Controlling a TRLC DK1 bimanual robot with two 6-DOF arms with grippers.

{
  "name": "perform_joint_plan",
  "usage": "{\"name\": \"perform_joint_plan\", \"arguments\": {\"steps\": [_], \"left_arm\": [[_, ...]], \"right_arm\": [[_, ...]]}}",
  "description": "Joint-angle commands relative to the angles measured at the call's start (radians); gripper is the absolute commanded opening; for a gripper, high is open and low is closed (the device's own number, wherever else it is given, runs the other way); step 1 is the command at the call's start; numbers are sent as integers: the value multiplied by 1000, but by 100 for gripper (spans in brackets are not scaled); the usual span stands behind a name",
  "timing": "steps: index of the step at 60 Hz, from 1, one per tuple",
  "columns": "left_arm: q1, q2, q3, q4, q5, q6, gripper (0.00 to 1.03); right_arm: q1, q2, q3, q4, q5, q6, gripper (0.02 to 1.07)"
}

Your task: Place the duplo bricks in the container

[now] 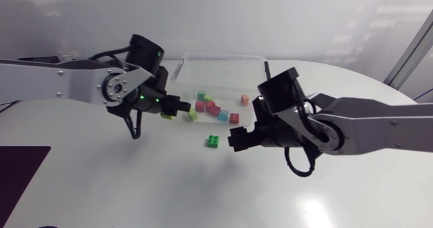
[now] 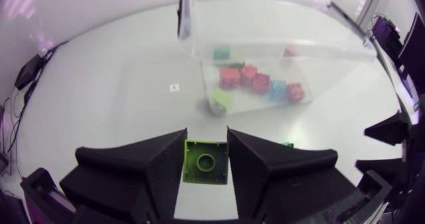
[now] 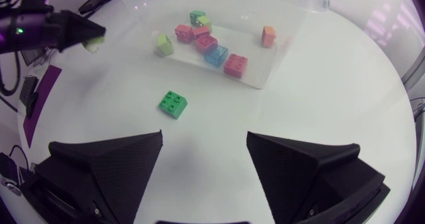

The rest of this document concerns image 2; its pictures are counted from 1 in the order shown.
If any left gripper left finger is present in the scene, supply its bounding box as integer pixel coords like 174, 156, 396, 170
59, 128, 188, 224

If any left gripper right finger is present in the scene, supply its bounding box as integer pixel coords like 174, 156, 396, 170
226, 126, 357, 224

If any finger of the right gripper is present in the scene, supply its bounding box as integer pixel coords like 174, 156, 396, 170
355, 157, 410, 185
364, 110, 410, 146

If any lime green toy brick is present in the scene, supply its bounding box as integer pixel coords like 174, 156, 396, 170
228, 53, 246, 69
181, 139, 230, 186
209, 89, 234, 115

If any clear plastic container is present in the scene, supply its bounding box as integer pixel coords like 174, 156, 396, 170
177, 0, 378, 117

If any dark screen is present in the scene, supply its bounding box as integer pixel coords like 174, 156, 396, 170
397, 12, 425, 95

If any red toy brick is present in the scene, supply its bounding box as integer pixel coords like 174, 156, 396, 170
251, 72, 272, 94
218, 68, 241, 90
285, 82, 305, 103
239, 64, 258, 87

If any blue toy brick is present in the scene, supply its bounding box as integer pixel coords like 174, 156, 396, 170
268, 80, 288, 102

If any small black adapter block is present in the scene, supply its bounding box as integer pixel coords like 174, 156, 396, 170
23, 80, 39, 105

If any black power brick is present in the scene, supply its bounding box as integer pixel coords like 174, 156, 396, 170
14, 53, 44, 90

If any black cable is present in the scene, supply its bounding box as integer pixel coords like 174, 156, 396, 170
6, 84, 34, 154
39, 40, 70, 66

